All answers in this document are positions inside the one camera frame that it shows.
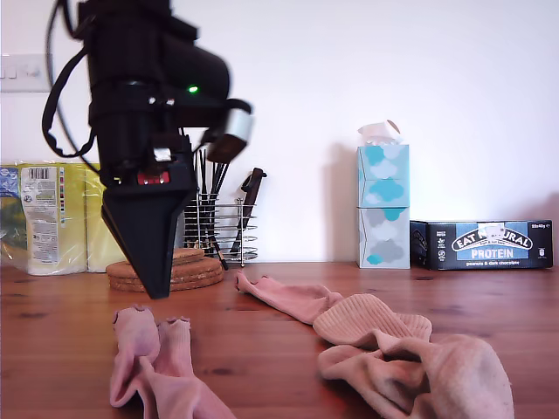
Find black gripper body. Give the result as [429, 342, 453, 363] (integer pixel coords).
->
[89, 103, 197, 189]

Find pink frilly cuff sock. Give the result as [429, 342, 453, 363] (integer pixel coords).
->
[235, 269, 346, 326]
[108, 305, 239, 419]

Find cream ribbed sock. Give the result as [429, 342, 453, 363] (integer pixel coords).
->
[313, 293, 515, 419]
[317, 313, 434, 418]

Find green kitchen roll pack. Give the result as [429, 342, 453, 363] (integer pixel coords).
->
[0, 161, 132, 277]

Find round cork trivet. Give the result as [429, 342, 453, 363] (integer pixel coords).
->
[108, 282, 219, 294]
[106, 258, 224, 280]
[107, 273, 223, 288]

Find small black brown pen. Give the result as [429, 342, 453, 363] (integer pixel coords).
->
[212, 237, 230, 271]

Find blue cloud tissue box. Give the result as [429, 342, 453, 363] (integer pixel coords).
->
[356, 145, 411, 210]

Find white tissue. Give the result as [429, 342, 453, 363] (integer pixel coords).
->
[356, 120, 403, 148]

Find dark protein bar box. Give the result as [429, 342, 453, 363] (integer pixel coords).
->
[409, 219, 554, 271]

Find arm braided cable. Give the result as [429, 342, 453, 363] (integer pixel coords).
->
[42, 45, 100, 158]

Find chrome wire utensil holder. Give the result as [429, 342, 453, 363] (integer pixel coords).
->
[182, 191, 259, 266]

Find black handled knife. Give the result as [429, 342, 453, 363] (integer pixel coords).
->
[230, 168, 268, 257]

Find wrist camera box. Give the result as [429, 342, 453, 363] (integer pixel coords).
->
[204, 99, 255, 163]

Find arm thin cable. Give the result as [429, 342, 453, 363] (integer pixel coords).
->
[45, 0, 62, 88]

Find white light switch plate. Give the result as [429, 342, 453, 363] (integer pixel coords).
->
[0, 54, 54, 93]

